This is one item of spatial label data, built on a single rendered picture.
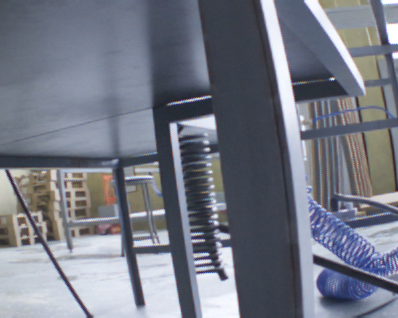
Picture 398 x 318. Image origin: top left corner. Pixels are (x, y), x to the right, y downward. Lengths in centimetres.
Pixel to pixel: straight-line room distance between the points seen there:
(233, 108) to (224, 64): 2
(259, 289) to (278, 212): 4
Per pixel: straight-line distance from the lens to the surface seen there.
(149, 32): 61
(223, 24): 28
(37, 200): 858
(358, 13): 186
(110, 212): 584
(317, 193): 483
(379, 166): 807
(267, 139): 27
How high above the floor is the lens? 39
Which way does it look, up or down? 3 degrees up
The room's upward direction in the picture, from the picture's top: 7 degrees counter-clockwise
